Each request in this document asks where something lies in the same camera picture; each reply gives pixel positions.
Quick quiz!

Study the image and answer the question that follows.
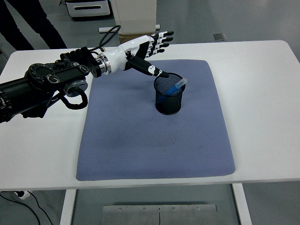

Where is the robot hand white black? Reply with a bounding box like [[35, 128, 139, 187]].
[[103, 30, 174, 78]]

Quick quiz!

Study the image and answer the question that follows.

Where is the blue marker with clear cap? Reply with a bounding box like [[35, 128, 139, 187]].
[[156, 78, 188, 104]]

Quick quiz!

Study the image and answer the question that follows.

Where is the black mesh pen holder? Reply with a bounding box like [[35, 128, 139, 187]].
[[154, 72, 187, 115]]

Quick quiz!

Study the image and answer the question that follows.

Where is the brown cardboard box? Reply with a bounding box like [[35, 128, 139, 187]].
[[119, 32, 155, 45]]

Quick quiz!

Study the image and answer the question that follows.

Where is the white base bar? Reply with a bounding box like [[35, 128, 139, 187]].
[[98, 24, 162, 33]]

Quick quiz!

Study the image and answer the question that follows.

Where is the white cabinet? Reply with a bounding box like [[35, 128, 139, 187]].
[[111, 0, 158, 35]]

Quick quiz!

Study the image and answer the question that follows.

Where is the white and black appliance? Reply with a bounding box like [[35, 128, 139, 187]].
[[65, 0, 112, 19]]

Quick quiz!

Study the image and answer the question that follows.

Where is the blue-grey textured mat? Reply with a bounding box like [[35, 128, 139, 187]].
[[75, 60, 236, 181]]

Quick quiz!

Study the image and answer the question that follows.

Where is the person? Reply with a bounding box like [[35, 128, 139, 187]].
[[0, 0, 68, 51]]

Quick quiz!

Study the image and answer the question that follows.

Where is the white table leg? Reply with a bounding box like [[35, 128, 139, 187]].
[[60, 188, 77, 225], [232, 184, 253, 225]]

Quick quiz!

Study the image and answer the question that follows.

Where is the grey metal plate with screws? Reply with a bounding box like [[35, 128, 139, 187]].
[[102, 204, 218, 225]]

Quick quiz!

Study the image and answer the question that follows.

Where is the white power strip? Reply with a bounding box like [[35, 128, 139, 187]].
[[14, 190, 32, 200]]

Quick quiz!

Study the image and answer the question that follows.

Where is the black floor cable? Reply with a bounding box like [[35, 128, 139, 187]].
[[0, 191, 54, 225]]

